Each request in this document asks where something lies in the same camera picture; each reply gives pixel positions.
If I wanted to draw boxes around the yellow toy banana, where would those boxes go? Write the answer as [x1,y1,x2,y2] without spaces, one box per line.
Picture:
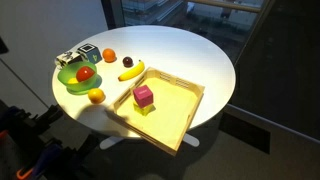
[117,59,146,82]

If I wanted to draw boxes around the small orange toy fruit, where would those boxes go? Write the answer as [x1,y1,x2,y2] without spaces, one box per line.
[102,48,117,64]

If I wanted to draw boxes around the yellow orange toy fruit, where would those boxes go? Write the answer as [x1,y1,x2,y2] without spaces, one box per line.
[87,87,107,105]

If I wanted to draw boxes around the green translucent bowl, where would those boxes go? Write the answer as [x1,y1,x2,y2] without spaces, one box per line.
[57,61,100,94]

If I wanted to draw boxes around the pink cube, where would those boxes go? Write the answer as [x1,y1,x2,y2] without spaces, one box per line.
[132,84,154,109]

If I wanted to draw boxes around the yellow green block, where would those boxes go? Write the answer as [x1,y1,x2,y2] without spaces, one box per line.
[133,101,156,117]

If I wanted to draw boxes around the light wooden tray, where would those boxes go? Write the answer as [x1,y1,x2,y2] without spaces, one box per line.
[105,66,206,157]

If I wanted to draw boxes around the red tomato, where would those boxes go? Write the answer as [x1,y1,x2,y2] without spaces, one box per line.
[75,65,96,83]

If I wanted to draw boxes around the black white blue cube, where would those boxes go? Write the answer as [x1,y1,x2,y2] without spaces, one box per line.
[77,43,103,65]

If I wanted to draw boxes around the black white zebra cube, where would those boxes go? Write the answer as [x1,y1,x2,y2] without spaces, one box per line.
[54,50,84,70]

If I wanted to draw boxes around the window railing bar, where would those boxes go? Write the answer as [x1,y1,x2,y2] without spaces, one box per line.
[186,0,263,14]

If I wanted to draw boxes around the black clamp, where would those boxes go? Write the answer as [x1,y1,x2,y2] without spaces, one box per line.
[35,104,64,125]

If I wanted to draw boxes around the dark window frame post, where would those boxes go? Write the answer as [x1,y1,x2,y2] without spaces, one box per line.
[101,0,126,31]

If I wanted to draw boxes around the black wall vent panel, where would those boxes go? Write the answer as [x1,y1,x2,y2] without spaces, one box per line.
[219,111,272,155]

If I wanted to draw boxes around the blue clamp with orange handle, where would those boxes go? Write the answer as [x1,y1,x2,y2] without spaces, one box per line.
[15,143,64,180]

